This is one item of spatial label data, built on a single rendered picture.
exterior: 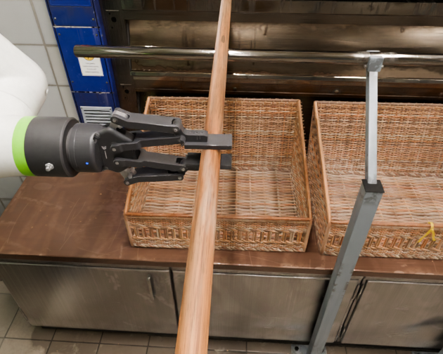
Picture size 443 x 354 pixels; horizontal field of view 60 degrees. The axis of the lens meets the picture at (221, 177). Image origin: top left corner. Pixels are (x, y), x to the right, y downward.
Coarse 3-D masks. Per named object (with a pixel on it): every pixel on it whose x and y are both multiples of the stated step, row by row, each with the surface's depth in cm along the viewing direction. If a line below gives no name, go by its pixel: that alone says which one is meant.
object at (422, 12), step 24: (144, 0) 120; (168, 0) 120; (192, 0) 120; (216, 0) 119; (240, 0) 119; (264, 0) 118; (288, 0) 118; (312, 0) 118; (336, 0) 118; (360, 0) 118; (384, 0) 118; (408, 0) 118; (432, 0) 118
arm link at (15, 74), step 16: (0, 48) 60; (16, 48) 63; (0, 64) 60; (16, 64) 62; (32, 64) 65; (0, 80) 60; (16, 80) 62; (32, 80) 64; (16, 96) 61; (32, 96) 63; (32, 112) 64
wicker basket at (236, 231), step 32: (160, 96) 139; (192, 128) 143; (224, 128) 143; (256, 128) 142; (288, 128) 142; (256, 160) 148; (288, 160) 147; (128, 192) 116; (160, 192) 139; (224, 192) 139; (256, 192) 140; (288, 192) 139; (128, 224) 115; (160, 224) 115; (224, 224) 113; (256, 224) 112; (288, 224) 112
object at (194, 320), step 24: (216, 48) 84; (216, 72) 75; (216, 96) 68; (216, 120) 62; (216, 168) 54; (216, 192) 51; (216, 216) 48; (192, 240) 44; (192, 264) 42; (192, 288) 39; (192, 312) 37; (192, 336) 35
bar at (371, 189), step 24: (96, 48) 93; (120, 48) 93; (144, 48) 92; (168, 48) 92; (192, 48) 92; (240, 48) 92; (360, 192) 91; (384, 192) 87; (360, 216) 93; (360, 240) 99; (336, 264) 110; (336, 288) 113; (336, 312) 122; (312, 336) 139
